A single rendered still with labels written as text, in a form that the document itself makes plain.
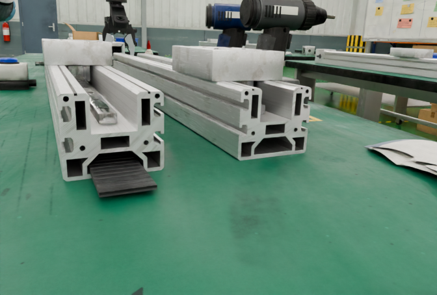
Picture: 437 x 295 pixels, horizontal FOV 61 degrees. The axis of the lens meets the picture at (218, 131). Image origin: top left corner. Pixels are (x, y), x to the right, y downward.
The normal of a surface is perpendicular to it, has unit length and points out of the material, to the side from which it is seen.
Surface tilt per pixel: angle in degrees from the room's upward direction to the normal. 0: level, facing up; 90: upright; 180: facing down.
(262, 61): 90
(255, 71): 90
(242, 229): 0
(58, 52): 90
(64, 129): 90
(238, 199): 0
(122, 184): 0
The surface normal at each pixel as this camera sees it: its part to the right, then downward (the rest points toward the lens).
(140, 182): 0.04, -0.97
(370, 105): 0.31, 0.25
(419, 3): -0.95, 0.04
